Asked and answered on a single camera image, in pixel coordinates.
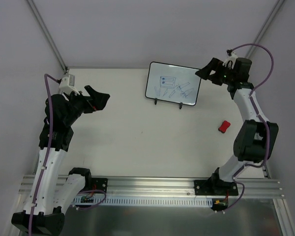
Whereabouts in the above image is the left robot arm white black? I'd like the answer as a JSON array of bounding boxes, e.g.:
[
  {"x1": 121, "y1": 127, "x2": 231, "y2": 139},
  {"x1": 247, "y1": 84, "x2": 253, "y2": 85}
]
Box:
[{"x1": 11, "y1": 86, "x2": 110, "y2": 236}]

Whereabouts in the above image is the left aluminium frame post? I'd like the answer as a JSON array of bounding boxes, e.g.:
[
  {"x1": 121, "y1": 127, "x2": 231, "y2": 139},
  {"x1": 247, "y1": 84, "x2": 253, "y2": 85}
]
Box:
[{"x1": 26, "y1": 0, "x2": 68, "y2": 73}]

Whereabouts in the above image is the aluminium mounting rail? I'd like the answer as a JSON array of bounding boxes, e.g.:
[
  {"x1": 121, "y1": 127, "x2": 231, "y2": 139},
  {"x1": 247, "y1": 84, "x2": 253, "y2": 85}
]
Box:
[{"x1": 18, "y1": 174, "x2": 285, "y2": 199}]

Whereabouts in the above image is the white slotted cable duct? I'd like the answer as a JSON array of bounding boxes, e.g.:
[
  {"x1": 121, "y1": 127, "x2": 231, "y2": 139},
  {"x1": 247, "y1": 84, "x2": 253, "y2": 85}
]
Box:
[{"x1": 72, "y1": 196, "x2": 213, "y2": 207}]

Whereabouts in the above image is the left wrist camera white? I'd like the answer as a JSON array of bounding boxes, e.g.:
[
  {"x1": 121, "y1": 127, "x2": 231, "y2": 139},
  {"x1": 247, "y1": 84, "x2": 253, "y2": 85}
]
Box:
[{"x1": 59, "y1": 74, "x2": 80, "y2": 95}]

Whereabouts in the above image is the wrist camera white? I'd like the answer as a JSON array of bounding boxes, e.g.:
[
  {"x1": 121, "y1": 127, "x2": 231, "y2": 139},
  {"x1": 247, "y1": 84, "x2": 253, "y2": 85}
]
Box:
[
  {"x1": 223, "y1": 49, "x2": 238, "y2": 69},
  {"x1": 59, "y1": 74, "x2": 80, "y2": 95}
]

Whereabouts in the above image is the red whiteboard eraser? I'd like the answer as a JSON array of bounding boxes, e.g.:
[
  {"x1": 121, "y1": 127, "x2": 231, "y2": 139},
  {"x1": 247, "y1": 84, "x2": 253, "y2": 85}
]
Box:
[{"x1": 218, "y1": 120, "x2": 231, "y2": 133}]

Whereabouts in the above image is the right aluminium frame post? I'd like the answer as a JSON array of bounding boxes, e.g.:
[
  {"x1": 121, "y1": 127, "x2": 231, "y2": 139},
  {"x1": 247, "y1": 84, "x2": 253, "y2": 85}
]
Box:
[{"x1": 252, "y1": 0, "x2": 286, "y2": 44}]

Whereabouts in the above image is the aluminium frame post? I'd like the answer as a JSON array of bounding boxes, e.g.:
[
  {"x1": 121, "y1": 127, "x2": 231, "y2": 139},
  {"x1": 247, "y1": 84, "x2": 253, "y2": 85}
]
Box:
[
  {"x1": 252, "y1": 0, "x2": 286, "y2": 44},
  {"x1": 26, "y1": 0, "x2": 68, "y2": 73}
]

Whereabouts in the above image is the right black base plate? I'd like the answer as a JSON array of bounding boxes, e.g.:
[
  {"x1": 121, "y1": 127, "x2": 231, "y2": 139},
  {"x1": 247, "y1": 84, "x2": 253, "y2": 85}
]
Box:
[{"x1": 194, "y1": 179, "x2": 238, "y2": 196}]

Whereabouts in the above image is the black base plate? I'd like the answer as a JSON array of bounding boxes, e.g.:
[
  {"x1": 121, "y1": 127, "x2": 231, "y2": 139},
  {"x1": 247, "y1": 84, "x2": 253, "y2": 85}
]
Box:
[
  {"x1": 91, "y1": 177, "x2": 108, "y2": 193},
  {"x1": 194, "y1": 179, "x2": 238, "y2": 196}
]

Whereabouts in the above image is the small whiteboard black frame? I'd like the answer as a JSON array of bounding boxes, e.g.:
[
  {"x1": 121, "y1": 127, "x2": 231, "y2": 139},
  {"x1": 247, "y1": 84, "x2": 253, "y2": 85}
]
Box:
[{"x1": 145, "y1": 61, "x2": 201, "y2": 106}]

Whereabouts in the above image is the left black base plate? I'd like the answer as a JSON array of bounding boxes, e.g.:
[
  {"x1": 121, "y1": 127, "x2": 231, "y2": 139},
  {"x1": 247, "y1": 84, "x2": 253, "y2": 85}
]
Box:
[{"x1": 91, "y1": 177, "x2": 108, "y2": 193}]

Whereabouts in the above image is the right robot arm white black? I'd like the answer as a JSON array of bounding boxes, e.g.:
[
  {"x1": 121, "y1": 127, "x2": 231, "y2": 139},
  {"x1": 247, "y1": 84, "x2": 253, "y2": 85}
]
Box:
[{"x1": 194, "y1": 58, "x2": 279, "y2": 196}]

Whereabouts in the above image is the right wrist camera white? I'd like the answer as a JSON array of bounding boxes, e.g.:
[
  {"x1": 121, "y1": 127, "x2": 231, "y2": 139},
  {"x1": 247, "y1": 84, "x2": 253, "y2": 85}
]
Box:
[{"x1": 223, "y1": 49, "x2": 238, "y2": 69}]

